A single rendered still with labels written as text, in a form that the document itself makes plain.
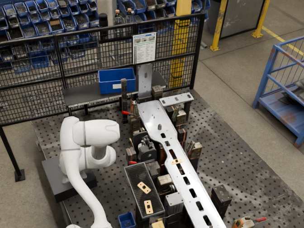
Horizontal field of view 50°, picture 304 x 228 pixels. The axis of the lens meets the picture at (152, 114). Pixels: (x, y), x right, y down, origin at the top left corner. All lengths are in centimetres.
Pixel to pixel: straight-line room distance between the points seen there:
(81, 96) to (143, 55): 64
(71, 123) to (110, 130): 21
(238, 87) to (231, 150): 192
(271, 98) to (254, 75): 71
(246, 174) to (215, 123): 60
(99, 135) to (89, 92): 111
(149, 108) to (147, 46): 55
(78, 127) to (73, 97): 104
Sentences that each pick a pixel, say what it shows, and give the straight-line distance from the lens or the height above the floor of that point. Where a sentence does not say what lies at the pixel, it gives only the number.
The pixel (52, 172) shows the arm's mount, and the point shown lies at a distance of 257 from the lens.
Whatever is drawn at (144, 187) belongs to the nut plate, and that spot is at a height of 117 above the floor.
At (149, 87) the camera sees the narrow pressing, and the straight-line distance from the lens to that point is 276.
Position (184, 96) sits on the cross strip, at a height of 100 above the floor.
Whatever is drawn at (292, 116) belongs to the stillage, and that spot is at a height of 17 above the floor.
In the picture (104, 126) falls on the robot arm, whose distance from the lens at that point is 178.
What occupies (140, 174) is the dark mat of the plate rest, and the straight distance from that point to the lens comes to 207.
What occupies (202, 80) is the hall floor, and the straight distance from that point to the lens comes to 469.
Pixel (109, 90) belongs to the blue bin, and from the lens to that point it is 278.
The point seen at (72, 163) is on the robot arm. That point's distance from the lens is 179.
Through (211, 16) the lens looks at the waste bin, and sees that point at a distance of 564.
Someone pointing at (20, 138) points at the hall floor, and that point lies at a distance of 403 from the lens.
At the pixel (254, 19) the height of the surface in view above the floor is 33.
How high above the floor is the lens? 286
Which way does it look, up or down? 44 degrees down
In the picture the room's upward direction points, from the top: 3 degrees clockwise
